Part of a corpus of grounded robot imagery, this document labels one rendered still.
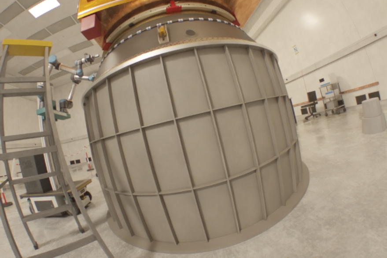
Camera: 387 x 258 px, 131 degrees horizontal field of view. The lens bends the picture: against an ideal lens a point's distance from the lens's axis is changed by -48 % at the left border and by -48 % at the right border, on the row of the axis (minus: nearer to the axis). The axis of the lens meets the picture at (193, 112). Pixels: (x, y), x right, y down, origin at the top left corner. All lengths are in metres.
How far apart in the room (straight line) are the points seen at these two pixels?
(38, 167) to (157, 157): 1.79
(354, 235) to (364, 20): 4.84
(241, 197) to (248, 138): 0.35
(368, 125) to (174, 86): 2.48
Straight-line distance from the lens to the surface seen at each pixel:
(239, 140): 0.95
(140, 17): 1.48
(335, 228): 1.08
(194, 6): 1.51
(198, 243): 1.11
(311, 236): 1.04
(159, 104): 0.92
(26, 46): 1.39
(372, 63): 5.18
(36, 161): 2.40
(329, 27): 5.80
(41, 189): 2.41
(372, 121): 2.67
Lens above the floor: 0.71
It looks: 5 degrees up
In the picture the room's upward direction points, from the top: 14 degrees counter-clockwise
